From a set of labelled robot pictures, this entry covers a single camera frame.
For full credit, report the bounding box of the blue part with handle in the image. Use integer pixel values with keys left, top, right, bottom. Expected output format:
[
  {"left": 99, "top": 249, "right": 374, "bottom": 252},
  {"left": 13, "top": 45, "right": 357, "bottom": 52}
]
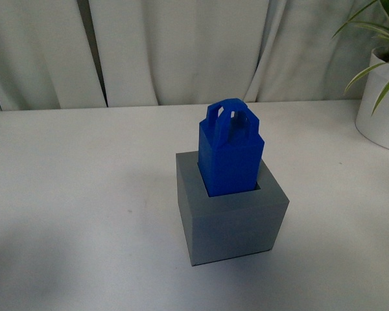
[{"left": 198, "top": 98, "right": 265, "bottom": 197}]

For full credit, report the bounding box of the white pleated curtain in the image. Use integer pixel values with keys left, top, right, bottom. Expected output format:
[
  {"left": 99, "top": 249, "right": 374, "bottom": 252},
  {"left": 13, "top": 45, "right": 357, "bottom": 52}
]
[{"left": 0, "top": 1, "right": 388, "bottom": 111}]

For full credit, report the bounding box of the gray square base block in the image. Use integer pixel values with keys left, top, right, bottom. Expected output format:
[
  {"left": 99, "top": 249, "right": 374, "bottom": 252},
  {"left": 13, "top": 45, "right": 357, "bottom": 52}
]
[{"left": 176, "top": 152, "right": 289, "bottom": 266}]

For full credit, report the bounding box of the white plant pot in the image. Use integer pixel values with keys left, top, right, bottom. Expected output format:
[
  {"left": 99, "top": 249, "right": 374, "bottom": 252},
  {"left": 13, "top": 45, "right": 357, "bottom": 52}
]
[{"left": 355, "top": 64, "right": 389, "bottom": 149}]

